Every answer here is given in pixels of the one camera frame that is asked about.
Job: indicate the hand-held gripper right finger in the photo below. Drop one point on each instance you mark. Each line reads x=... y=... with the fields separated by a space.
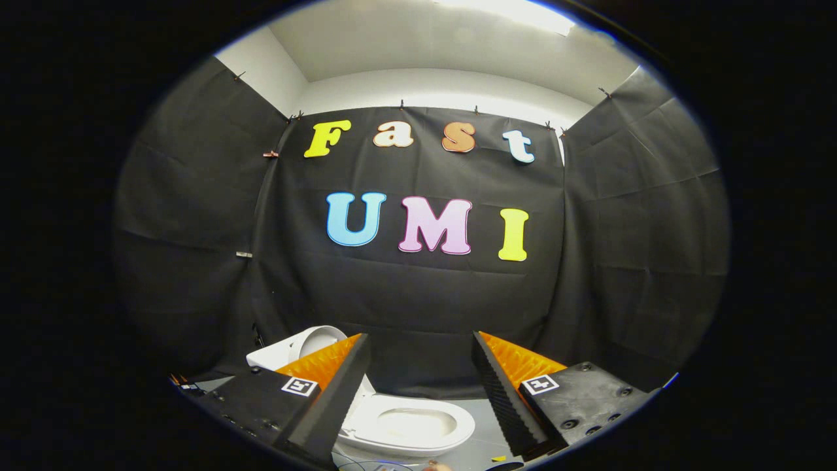
x=507 y=405

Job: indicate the black backdrop cloth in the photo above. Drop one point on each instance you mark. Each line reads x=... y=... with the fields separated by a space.
x=418 y=301

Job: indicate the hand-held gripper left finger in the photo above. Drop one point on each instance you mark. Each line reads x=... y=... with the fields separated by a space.
x=327 y=409

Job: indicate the white toilet tank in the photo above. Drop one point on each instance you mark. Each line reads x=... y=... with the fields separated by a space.
x=268 y=358

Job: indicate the white toilet seat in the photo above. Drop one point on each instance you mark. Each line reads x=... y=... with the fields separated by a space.
x=458 y=425

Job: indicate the row of small cloth clips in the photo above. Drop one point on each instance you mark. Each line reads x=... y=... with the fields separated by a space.
x=271 y=154

